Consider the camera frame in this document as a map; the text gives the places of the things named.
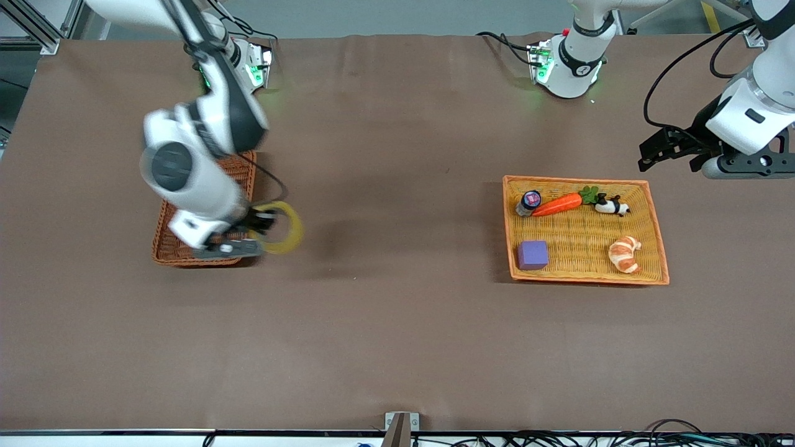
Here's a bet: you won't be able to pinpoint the clear yellowish tape roll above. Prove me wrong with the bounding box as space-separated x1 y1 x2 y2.
252 200 306 256

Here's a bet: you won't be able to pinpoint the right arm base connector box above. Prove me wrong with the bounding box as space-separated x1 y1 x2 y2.
244 42 275 89

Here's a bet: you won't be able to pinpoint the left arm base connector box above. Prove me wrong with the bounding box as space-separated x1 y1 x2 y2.
528 39 555 86

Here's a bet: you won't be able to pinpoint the brown wicker basket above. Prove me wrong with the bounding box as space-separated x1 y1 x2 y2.
152 149 257 268

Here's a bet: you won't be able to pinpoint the orange wicker basket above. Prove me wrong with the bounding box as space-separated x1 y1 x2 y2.
502 175 670 286

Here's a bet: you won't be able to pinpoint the black white panda toy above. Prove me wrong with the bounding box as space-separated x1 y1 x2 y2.
594 194 631 217

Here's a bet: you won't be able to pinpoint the toy croissant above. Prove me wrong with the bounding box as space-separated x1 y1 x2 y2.
609 235 642 274

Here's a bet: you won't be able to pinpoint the orange toy carrot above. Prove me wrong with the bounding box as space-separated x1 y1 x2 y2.
532 185 601 218

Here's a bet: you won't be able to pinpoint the white stand legs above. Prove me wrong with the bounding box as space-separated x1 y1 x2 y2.
621 0 755 35

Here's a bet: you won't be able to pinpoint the purple cube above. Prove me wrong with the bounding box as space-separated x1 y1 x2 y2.
517 240 550 271

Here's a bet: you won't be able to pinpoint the brown table cloth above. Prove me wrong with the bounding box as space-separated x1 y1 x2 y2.
0 32 795 433

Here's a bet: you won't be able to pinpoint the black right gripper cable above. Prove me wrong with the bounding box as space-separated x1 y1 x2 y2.
236 151 288 207

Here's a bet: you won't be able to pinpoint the short black left arm cable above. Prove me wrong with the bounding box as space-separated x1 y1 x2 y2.
709 26 757 79

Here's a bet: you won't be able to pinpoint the black right arm base cable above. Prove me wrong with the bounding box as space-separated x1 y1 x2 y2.
211 0 278 43

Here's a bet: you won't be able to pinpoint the black arm base cable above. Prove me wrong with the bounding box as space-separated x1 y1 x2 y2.
211 0 278 43
476 31 535 66

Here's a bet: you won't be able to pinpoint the black left arm base cable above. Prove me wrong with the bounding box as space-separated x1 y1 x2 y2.
476 31 535 66

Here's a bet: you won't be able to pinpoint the white table edge rail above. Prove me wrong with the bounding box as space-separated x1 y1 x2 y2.
0 429 795 447

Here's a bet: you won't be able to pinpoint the metal table edge bracket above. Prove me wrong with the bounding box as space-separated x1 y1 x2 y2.
384 412 420 447

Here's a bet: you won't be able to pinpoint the black cable bundle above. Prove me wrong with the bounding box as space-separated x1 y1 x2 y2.
410 418 795 447

